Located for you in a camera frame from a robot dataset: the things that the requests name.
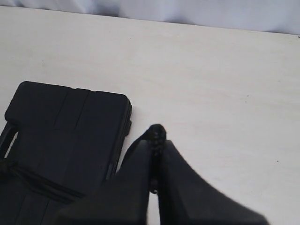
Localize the black plastic carrying case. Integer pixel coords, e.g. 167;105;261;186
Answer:
0;81;132;225

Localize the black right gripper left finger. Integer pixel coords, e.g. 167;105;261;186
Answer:
56;141;151;225

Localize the white backdrop curtain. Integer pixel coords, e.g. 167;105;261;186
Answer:
0;0;300;35

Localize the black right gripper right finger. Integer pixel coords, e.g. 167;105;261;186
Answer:
158;141;265;225

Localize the black braided rope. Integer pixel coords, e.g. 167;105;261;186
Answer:
0;123;168;204

